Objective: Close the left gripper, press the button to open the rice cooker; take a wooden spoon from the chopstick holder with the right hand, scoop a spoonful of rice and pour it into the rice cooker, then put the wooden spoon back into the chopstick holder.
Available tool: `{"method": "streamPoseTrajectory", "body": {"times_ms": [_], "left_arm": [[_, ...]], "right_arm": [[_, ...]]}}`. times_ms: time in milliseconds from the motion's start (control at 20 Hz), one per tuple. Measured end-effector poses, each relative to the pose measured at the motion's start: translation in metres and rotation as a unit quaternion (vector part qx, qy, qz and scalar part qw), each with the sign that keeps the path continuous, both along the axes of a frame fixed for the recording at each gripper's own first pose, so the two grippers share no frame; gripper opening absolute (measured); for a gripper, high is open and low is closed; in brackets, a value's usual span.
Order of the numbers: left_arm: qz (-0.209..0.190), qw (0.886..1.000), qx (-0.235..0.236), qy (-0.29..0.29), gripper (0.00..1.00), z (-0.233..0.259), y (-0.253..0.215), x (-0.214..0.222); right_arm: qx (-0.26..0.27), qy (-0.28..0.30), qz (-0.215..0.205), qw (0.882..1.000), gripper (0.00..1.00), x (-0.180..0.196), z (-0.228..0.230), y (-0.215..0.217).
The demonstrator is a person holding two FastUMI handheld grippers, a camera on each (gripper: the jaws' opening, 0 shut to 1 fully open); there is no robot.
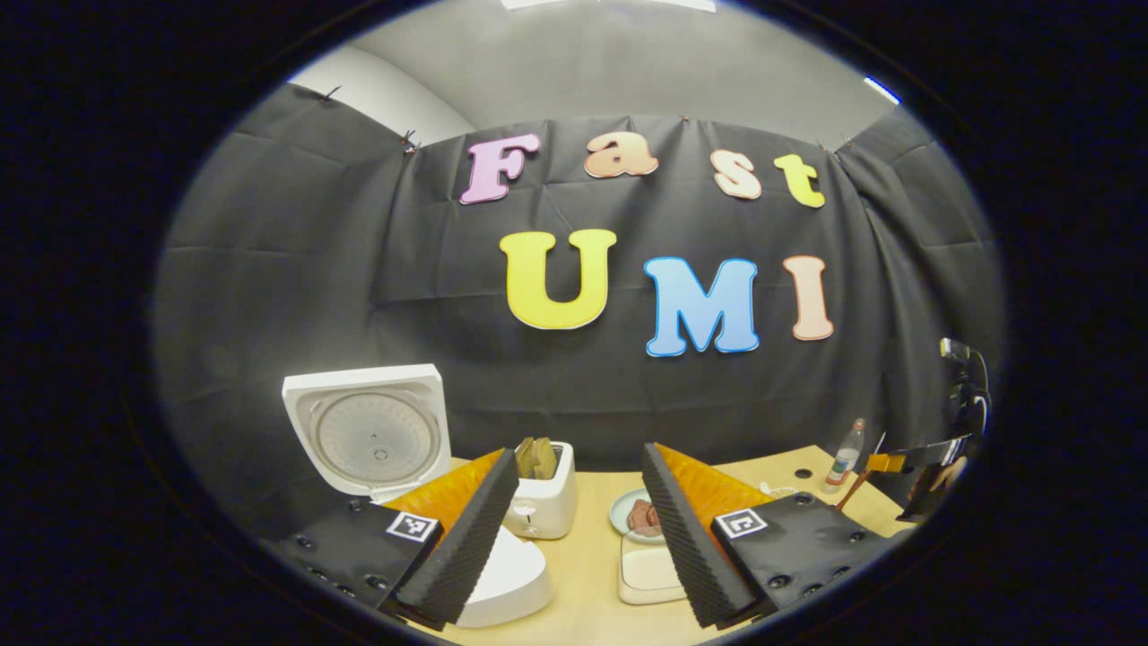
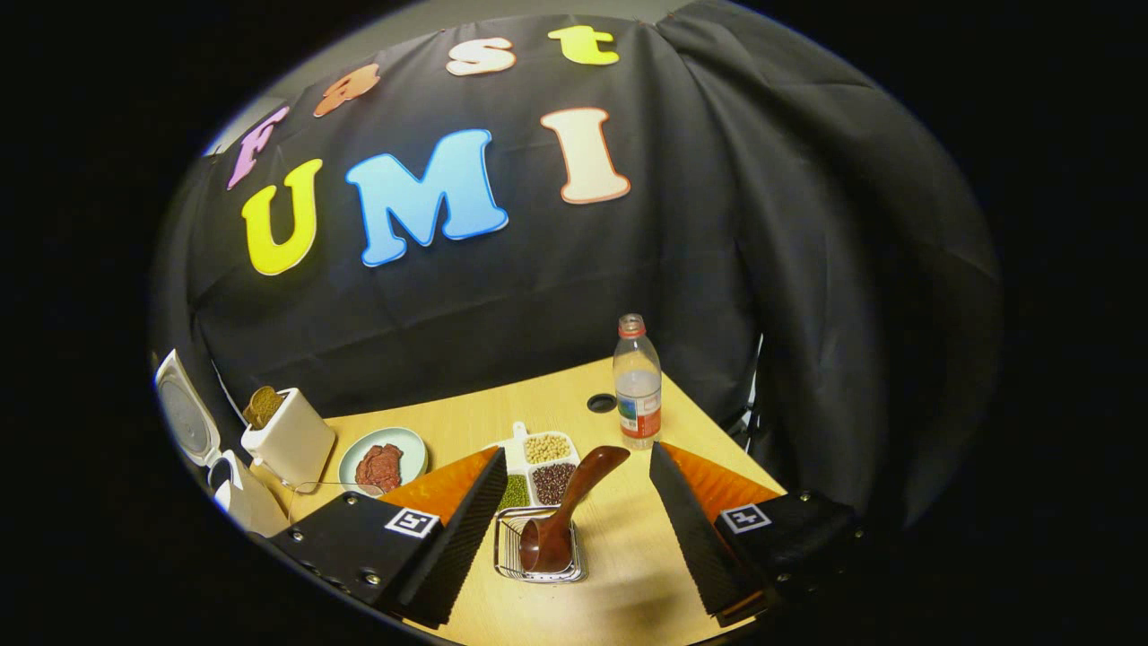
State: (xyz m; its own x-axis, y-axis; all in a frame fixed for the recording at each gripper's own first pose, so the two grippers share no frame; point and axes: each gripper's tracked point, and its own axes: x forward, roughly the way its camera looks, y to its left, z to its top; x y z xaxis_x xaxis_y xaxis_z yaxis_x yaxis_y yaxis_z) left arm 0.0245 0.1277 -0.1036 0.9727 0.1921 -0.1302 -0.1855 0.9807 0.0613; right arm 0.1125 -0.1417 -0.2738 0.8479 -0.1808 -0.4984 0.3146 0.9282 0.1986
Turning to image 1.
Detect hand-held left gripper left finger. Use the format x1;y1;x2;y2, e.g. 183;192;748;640
260;449;521;629

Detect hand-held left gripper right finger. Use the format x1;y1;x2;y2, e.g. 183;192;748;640
641;441;898;630

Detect glass dish of white rice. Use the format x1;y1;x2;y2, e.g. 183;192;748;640
617;537;688;606

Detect brown wooden spoon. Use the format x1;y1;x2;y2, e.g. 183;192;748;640
837;465;878;512

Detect white rice cooker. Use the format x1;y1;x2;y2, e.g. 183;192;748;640
283;363;554;629

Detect pale green plate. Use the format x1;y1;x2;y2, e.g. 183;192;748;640
609;489;670;546

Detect white toaster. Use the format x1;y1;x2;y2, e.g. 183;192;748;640
503;440;578;541

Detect clear plastic bottle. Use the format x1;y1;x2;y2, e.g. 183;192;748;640
823;418;867;494

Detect black backdrop cloth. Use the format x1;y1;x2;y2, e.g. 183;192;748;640
152;83;1007;539

